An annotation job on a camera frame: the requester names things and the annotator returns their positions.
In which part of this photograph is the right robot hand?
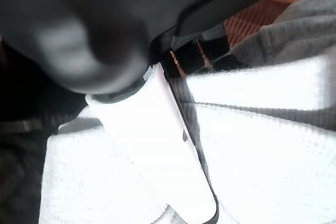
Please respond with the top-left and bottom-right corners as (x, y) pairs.
(0, 0), (296, 223)

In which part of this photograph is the white garment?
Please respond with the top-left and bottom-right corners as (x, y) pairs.
(39, 0), (336, 224)

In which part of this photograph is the rectangular wicker laundry basket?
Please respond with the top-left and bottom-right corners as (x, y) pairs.
(222, 0), (336, 42)

